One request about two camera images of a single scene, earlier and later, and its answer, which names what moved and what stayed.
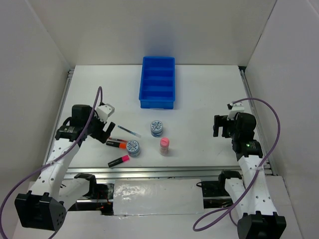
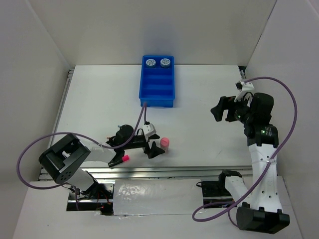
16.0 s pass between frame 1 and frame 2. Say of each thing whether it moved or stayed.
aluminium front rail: stayed
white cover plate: stayed
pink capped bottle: stayed
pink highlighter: stayed
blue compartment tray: stayed
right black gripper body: moved
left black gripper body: moved
